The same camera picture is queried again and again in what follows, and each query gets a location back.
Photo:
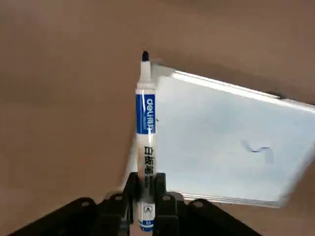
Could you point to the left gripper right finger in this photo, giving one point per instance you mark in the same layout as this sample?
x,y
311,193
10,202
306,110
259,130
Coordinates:
x,y
172,216

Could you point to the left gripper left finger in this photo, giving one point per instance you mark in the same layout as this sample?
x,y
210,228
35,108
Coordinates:
x,y
110,216

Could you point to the white blue whiteboard marker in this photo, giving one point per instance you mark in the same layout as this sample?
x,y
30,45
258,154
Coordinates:
x,y
145,110

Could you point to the silver framed whiteboard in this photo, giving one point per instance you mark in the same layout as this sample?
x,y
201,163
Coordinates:
x,y
221,123

